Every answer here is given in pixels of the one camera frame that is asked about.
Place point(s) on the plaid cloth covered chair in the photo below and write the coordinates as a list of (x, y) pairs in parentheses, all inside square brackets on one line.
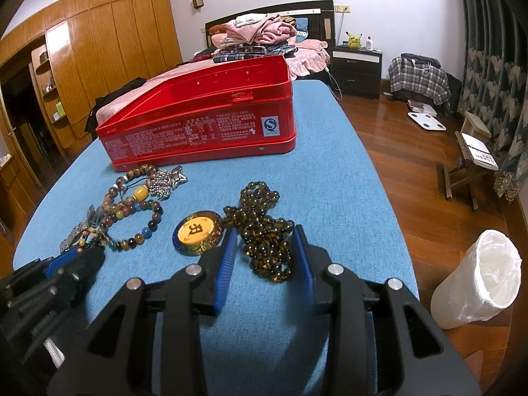
[(420, 75)]

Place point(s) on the dark bead necklace yellow pendant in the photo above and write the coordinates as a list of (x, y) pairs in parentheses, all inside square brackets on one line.
[(265, 239)]

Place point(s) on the white lined trash bin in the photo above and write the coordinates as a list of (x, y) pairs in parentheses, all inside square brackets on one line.
[(485, 283)]

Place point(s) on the dark floral curtain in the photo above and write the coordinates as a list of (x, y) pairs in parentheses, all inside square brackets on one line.
[(495, 86)]

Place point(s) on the white bottle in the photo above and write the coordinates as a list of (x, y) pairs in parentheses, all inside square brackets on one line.
[(368, 44)]

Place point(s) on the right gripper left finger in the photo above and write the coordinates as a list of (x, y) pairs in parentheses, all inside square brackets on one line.
[(151, 328)]

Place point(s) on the silver chain star pendant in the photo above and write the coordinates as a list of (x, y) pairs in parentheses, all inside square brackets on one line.
[(163, 182)]

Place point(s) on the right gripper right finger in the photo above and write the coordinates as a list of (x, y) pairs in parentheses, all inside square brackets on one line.
[(381, 340)]

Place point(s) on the white book on stool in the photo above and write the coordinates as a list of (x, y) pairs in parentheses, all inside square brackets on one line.
[(479, 152)]

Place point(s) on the blue table cloth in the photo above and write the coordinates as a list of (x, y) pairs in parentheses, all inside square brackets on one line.
[(261, 344)]

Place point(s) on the white bathroom scale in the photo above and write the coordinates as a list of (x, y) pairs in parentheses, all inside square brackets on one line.
[(426, 121)]

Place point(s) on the yellow pikachu plush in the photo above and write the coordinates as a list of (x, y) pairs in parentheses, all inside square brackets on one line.
[(354, 42)]

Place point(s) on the pink covered bed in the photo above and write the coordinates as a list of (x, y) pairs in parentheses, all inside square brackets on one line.
[(311, 57)]

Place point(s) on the wooden wardrobe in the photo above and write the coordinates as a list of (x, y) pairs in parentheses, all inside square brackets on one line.
[(95, 47)]

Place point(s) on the black bed headboard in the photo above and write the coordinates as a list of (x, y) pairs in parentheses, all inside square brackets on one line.
[(320, 15)]

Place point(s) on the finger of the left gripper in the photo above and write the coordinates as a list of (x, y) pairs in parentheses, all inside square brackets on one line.
[(36, 271), (68, 285)]

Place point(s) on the black nightstand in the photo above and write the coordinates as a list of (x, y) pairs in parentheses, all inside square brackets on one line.
[(357, 71)]

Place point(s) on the small wooden stool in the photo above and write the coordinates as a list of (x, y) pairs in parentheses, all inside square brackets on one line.
[(465, 174)]

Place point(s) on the pile of folded clothes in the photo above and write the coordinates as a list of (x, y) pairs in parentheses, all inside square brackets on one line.
[(251, 36)]

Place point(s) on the red tin box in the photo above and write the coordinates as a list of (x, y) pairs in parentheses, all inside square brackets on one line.
[(227, 110)]

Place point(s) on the left wall lamp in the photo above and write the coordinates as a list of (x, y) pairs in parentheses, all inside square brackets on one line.
[(197, 4)]

